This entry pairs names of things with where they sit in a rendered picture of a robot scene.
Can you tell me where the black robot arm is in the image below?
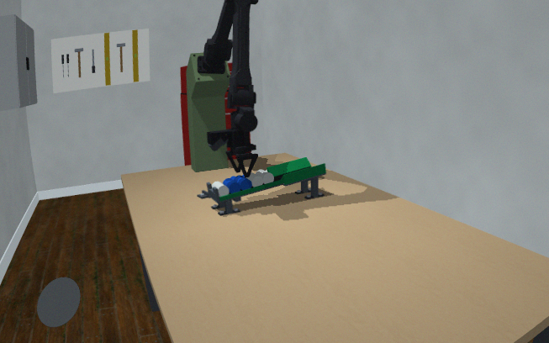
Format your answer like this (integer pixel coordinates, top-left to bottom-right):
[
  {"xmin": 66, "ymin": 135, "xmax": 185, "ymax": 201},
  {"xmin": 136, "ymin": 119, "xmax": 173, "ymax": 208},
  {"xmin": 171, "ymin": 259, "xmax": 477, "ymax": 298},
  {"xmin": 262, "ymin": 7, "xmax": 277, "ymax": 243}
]
[{"xmin": 198, "ymin": 0, "xmax": 258, "ymax": 151}]

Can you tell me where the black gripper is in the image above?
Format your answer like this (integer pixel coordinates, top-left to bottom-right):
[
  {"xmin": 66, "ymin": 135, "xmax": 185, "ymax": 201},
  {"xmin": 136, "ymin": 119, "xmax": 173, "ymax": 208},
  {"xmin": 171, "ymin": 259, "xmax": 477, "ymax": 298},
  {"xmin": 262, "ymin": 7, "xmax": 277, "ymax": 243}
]
[{"xmin": 225, "ymin": 131, "xmax": 258, "ymax": 177}]

